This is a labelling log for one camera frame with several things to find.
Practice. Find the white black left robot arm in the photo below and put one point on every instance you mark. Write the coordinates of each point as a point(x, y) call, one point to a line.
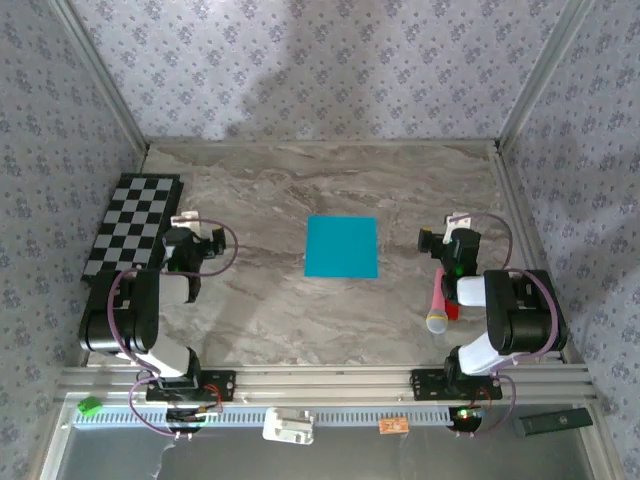
point(140, 310)

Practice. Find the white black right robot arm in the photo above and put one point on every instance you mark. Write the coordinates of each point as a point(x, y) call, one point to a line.
point(520, 310)

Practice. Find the small red object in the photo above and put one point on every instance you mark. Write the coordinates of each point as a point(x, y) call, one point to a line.
point(452, 312)

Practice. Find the black white chessboard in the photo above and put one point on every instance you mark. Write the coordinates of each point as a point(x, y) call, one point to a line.
point(125, 225)

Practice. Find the pink toy microphone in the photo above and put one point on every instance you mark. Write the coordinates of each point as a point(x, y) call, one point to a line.
point(436, 322)

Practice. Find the small green block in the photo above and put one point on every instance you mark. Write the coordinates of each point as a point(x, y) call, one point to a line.
point(90, 406)

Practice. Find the small orange circuit board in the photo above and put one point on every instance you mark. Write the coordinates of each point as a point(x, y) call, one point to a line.
point(393, 426)

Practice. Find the long black bar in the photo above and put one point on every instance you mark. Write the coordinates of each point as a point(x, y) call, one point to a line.
point(552, 422)

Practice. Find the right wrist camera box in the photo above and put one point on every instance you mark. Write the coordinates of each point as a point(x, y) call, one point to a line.
point(457, 221)

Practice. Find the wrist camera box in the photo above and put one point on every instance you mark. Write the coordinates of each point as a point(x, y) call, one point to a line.
point(457, 221)
point(186, 220)

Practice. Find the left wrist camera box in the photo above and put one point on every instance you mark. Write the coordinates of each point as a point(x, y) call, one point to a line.
point(186, 220)

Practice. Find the aluminium table side rail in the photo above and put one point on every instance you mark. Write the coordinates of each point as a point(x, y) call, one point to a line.
point(526, 240)

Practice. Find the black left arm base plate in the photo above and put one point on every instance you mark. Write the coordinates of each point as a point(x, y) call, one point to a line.
point(225, 385)

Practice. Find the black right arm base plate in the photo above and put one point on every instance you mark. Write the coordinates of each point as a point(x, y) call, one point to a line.
point(425, 385)

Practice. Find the aluminium mounting rail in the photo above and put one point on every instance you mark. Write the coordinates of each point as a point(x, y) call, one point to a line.
point(320, 382)

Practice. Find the white plastic bracket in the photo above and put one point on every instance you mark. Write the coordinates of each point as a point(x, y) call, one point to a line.
point(287, 425)

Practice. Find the aluminium frame post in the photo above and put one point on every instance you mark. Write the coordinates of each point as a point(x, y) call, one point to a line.
point(545, 75)
point(102, 75)

